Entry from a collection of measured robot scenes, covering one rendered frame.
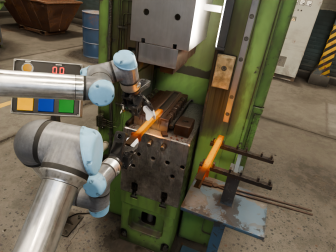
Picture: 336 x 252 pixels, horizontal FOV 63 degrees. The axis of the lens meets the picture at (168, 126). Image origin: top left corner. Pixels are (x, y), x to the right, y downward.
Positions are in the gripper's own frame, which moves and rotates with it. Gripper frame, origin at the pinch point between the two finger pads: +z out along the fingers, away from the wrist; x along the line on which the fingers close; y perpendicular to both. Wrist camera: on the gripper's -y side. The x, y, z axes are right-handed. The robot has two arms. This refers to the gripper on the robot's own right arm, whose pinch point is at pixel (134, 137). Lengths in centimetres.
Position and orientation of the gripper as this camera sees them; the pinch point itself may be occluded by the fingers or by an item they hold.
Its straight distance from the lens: 123.1
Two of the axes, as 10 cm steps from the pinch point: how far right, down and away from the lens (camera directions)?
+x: 9.4, 2.5, -2.2
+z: 3.1, -4.1, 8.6
